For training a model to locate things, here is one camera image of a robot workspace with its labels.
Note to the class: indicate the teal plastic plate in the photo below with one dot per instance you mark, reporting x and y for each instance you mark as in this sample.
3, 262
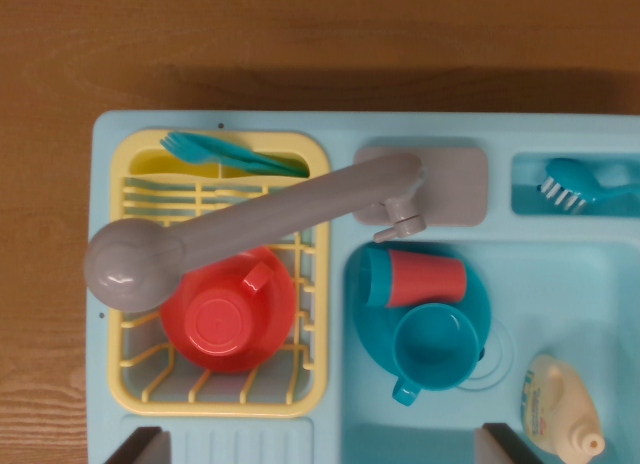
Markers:
477, 304

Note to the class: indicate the yellow plastic dish rack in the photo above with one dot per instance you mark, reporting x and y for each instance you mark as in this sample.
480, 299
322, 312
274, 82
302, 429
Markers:
320, 334

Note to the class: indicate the teal plastic toy fork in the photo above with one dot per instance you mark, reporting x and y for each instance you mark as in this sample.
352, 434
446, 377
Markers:
192, 148

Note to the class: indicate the teal dish brush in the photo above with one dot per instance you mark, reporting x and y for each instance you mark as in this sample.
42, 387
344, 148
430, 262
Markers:
567, 180

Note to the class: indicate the teal plastic toy knife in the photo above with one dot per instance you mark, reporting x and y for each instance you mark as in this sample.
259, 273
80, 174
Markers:
270, 164

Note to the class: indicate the red plastic mug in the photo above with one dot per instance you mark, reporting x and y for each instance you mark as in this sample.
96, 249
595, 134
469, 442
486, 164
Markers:
220, 324

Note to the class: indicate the light blue toy sink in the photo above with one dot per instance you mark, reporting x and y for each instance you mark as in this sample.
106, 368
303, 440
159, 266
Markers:
550, 294

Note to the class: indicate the teal plastic tumbler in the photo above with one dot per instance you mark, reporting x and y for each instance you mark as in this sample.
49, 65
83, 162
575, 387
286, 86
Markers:
375, 276

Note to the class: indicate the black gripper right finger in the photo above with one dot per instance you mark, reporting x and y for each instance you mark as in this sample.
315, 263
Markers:
500, 446

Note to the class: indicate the cream toy detergent bottle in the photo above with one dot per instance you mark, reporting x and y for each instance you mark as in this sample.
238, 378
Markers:
560, 399

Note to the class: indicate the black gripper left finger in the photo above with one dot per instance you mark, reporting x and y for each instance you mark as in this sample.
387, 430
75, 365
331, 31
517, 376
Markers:
142, 449

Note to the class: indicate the red plastic plate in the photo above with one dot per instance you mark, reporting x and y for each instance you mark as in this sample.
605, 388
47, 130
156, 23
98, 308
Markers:
280, 304

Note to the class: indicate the grey toy faucet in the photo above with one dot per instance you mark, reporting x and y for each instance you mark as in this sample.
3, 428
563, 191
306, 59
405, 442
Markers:
280, 204

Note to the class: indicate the teal plastic mug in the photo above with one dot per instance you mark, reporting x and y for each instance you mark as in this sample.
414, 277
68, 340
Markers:
435, 346

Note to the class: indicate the red plastic tumbler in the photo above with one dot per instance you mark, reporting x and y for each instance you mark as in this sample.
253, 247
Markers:
425, 281

